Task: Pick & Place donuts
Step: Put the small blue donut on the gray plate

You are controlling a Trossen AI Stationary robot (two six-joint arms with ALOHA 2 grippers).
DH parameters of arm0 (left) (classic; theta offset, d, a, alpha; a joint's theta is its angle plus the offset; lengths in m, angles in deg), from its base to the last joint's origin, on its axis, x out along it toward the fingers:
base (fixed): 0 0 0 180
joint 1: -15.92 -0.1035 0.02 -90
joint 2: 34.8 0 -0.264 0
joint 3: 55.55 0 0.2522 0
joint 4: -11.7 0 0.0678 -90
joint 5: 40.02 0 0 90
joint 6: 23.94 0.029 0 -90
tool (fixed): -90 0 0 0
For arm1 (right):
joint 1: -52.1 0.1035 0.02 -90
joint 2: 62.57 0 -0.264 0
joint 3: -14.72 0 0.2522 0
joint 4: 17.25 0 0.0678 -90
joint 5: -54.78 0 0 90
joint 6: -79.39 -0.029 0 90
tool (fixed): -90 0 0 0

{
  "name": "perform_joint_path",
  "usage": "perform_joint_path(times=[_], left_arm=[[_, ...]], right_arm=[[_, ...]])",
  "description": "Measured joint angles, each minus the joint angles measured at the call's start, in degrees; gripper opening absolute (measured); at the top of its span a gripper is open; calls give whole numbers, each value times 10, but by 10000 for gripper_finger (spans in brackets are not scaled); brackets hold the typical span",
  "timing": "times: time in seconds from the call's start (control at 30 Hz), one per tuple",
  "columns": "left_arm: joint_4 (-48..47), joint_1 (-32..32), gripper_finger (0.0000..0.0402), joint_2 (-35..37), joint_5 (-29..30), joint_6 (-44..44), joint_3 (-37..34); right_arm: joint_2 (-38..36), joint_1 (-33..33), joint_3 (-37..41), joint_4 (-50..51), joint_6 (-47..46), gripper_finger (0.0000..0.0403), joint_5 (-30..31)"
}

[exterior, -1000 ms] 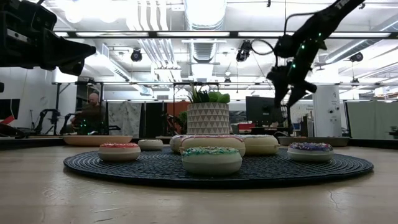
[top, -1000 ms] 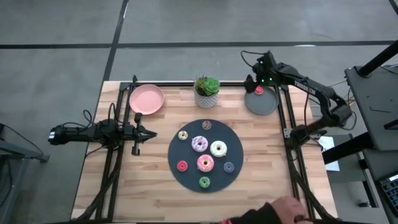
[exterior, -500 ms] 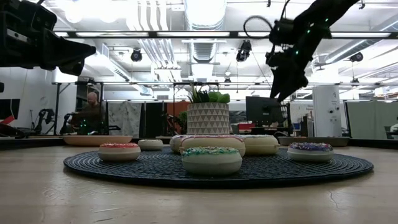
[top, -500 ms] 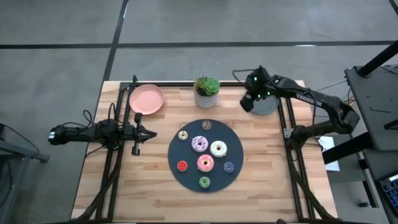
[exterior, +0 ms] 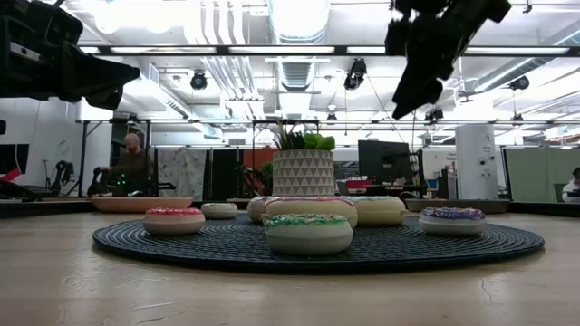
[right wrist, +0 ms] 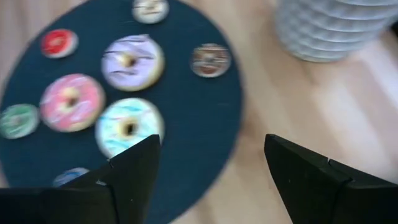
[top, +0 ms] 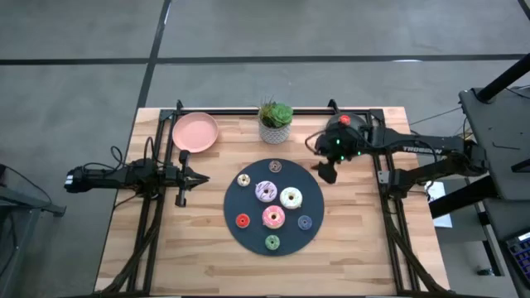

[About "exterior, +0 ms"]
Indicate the small blue iced donut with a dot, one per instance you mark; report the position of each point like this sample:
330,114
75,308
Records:
452,224

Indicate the small red iced donut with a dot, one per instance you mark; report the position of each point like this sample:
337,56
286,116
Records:
173,223

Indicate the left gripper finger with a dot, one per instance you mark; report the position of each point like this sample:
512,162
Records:
106,100
99,72

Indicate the white column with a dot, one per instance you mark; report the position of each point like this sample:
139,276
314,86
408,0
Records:
476,163

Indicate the round dark woven placemat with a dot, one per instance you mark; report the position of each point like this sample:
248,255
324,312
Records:
399,244

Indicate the succulent in white patterned pot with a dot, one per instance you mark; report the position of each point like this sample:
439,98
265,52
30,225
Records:
302,174

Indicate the green partition panel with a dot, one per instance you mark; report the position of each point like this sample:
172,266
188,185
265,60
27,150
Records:
534,174

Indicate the large pink iced donut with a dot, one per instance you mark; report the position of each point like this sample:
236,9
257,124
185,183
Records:
312,206

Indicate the person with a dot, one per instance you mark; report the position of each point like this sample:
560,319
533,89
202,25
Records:
133,167
573,188

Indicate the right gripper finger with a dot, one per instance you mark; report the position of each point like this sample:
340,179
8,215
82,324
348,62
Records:
432,86
412,83

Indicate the black background robot arm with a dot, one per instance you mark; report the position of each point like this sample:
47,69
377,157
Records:
63,174

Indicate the small white drizzled donut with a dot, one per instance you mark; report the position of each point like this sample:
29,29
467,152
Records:
219,211

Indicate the black ceiling spotlight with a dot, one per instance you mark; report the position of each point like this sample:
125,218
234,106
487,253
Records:
198,80
355,74
519,83

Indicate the grey plate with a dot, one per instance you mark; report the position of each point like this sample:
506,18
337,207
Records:
498,206

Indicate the small green iced donut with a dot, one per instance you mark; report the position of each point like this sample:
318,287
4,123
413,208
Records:
308,237

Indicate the pink plate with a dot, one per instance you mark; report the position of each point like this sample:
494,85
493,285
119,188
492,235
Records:
136,204

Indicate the black wall screen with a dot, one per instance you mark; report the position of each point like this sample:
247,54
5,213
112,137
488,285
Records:
13,158

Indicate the large white iced donut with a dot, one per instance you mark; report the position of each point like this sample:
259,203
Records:
380,212

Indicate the black monitor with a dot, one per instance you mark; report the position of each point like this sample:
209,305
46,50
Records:
383,160

